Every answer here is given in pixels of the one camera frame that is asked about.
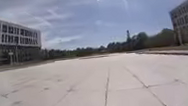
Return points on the row of trees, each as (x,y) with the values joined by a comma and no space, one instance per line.
(121,45)

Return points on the pale concrete slab plaza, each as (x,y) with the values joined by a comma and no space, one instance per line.
(95,85)

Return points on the distant tower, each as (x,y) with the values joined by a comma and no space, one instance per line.
(128,35)

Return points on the low kerb strip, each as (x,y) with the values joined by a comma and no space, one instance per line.
(179,52)

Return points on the white and glass building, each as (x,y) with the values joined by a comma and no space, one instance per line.
(8,39)

